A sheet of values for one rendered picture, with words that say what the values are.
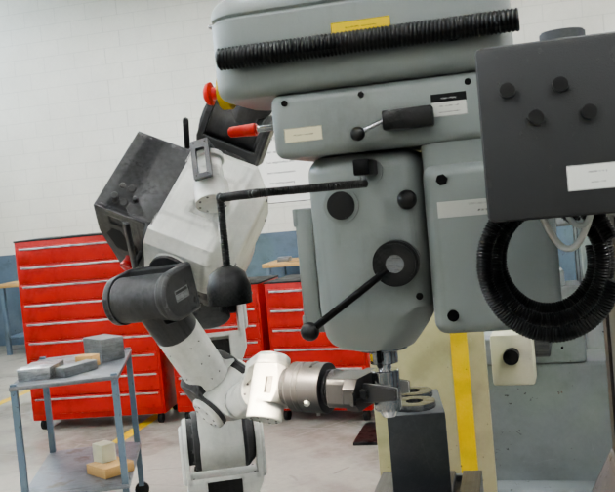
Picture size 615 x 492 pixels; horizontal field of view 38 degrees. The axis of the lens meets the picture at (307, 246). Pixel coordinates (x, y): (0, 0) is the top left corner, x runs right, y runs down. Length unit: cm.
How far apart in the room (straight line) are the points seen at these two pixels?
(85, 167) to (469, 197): 1055
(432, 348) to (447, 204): 194
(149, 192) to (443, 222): 68
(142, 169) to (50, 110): 1020
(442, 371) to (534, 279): 194
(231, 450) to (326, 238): 85
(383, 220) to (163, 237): 53
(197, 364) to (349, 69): 71
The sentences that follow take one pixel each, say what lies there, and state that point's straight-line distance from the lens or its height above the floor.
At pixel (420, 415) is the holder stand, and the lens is 186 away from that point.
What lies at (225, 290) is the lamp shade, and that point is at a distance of 140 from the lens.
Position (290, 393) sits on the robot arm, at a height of 123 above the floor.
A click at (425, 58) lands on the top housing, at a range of 134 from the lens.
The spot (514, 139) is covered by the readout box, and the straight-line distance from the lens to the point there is 108.
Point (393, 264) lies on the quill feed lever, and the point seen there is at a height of 146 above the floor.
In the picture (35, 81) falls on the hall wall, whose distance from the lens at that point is 1214.
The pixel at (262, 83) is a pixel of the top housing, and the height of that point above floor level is 175.
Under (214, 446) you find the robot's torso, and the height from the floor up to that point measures 101.
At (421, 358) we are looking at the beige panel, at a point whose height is 95.
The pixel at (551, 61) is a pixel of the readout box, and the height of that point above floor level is 170.
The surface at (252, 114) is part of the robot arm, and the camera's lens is 187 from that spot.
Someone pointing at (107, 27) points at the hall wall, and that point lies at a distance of 1175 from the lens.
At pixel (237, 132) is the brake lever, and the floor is 170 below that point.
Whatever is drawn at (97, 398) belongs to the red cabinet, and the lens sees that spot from 691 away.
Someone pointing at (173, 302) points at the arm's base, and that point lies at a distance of 166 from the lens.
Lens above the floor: 156
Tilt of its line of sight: 3 degrees down
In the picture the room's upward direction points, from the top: 5 degrees counter-clockwise
